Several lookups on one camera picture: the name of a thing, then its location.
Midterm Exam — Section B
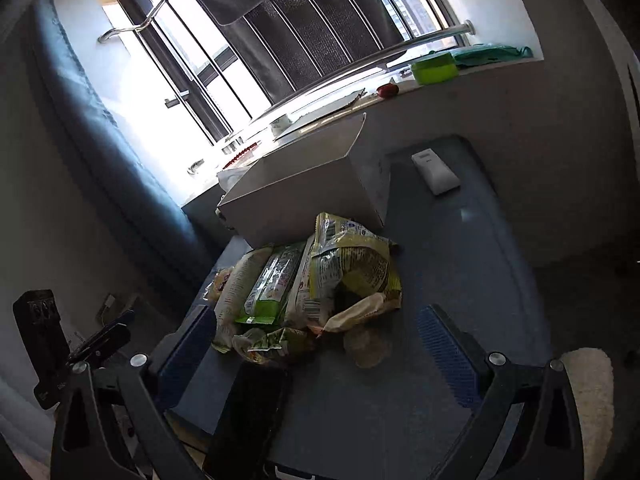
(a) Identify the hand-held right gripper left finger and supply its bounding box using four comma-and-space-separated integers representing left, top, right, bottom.
50, 305, 218, 480

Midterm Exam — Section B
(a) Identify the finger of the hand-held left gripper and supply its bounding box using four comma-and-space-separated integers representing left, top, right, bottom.
66, 309, 137, 363

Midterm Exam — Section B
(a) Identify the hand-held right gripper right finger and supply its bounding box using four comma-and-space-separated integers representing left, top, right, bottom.
416, 304, 586, 480

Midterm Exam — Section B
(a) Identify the pale green snack packet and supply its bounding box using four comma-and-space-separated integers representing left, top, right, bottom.
212, 247, 274, 354

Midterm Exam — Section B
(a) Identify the small green packet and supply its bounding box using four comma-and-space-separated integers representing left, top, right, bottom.
232, 327, 317, 364

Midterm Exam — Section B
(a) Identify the beige snack packet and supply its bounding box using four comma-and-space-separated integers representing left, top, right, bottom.
322, 292, 387, 334

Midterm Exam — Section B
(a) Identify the green white snack packet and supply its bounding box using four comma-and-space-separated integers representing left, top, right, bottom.
242, 242, 307, 327

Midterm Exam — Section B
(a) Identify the large yellow snack bag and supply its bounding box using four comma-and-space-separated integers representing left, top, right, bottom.
307, 212, 404, 322

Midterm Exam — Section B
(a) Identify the white striped snack packet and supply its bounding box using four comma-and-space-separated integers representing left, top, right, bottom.
287, 240, 326, 332

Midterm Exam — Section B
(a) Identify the white cardboard box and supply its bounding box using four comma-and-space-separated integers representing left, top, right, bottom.
216, 112, 390, 250

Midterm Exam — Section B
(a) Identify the blue table cloth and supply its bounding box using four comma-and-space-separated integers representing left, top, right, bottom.
165, 134, 553, 480

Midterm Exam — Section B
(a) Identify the white remote control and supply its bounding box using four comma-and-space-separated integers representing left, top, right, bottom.
411, 147, 462, 196

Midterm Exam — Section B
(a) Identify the blue curtain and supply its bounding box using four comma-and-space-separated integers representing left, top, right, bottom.
32, 0, 221, 291

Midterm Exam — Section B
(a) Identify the green round container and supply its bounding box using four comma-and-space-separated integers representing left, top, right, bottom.
410, 52, 459, 85

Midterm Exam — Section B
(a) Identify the green plastic bag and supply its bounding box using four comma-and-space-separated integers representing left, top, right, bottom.
452, 42, 534, 68

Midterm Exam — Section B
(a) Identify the metal hanging rod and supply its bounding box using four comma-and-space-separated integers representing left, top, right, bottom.
97, 0, 321, 44

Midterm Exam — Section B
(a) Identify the dark mesh cloth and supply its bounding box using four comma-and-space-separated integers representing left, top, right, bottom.
244, 0, 407, 107

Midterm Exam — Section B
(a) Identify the wall socket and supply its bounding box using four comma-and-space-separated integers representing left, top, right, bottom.
96, 294, 127, 322

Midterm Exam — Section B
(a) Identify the red handled tool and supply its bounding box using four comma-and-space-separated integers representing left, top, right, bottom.
222, 142, 261, 170

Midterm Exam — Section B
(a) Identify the metal window rail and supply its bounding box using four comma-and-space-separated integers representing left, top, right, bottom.
250, 20, 475, 123

